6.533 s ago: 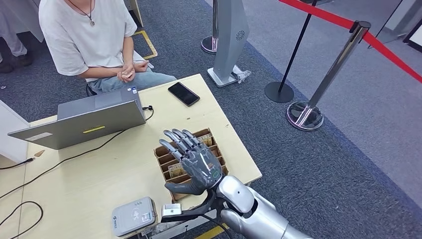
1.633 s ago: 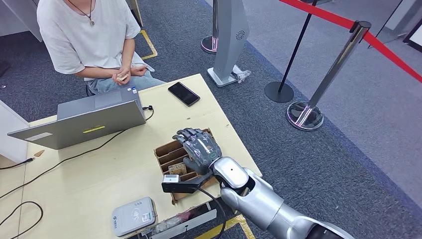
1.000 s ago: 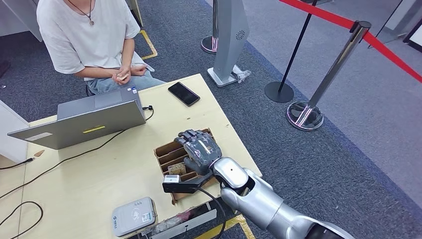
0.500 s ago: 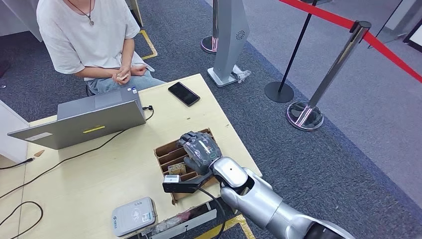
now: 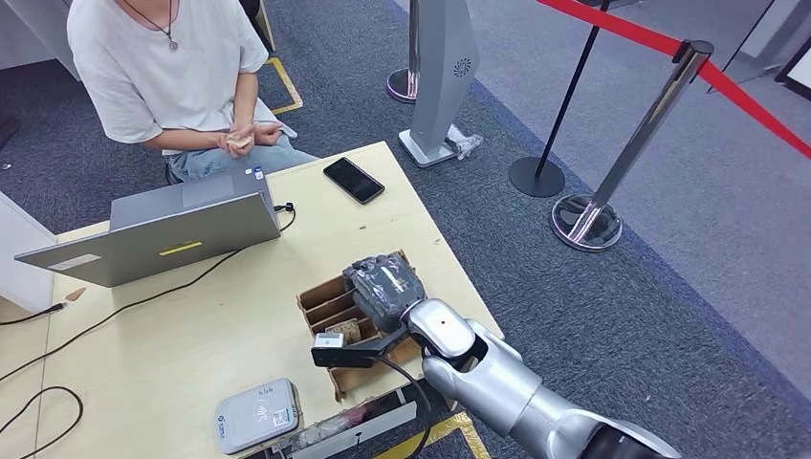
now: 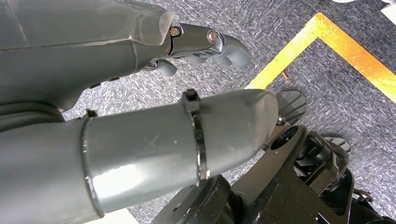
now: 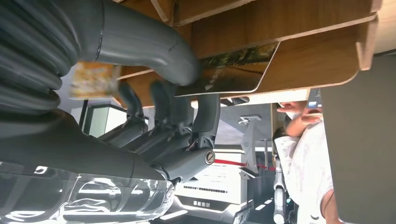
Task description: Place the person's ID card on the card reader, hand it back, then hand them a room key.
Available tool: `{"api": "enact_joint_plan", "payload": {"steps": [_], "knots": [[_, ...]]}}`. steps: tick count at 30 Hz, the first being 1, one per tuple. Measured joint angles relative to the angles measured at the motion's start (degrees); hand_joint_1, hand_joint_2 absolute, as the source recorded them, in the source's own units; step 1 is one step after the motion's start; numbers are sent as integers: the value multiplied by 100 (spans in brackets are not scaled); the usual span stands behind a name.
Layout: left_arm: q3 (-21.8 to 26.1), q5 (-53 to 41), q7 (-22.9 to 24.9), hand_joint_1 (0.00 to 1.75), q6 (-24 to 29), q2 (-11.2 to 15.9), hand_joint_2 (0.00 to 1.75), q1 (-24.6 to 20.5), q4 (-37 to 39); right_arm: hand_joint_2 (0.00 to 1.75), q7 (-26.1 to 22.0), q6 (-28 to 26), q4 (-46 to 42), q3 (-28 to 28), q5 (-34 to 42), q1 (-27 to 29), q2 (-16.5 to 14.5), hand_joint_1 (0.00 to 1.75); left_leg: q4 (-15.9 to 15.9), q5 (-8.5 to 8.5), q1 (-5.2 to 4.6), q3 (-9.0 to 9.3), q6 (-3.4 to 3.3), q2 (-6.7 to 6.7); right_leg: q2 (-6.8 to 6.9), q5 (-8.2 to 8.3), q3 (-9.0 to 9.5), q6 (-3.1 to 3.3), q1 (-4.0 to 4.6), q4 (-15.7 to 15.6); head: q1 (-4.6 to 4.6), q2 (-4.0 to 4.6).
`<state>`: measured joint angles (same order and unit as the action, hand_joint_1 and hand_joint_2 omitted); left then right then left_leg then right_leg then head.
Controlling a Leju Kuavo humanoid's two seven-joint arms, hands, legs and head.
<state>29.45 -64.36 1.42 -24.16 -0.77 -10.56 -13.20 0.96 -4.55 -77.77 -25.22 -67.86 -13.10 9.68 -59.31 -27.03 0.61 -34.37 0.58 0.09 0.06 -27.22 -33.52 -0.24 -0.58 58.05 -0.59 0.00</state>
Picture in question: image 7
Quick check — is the wooden card holder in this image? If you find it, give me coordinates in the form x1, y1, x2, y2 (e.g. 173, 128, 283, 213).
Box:
113, 0, 384, 109

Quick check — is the person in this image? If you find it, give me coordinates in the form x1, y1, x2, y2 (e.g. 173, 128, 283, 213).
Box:
272, 100, 342, 224

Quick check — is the hotel key card autumn print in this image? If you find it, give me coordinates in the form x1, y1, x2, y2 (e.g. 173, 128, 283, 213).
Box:
68, 61, 121, 100

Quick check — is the grey angular stand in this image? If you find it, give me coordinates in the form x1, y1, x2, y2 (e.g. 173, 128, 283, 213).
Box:
238, 114, 262, 175

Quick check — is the grey laptop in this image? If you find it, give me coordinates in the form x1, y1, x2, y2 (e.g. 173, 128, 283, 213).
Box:
320, 55, 396, 224

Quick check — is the red barrier belt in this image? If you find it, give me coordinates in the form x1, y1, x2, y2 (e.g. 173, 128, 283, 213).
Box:
213, 158, 276, 171

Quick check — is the white display kiosk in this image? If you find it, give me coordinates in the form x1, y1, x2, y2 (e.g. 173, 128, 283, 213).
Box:
168, 148, 257, 224

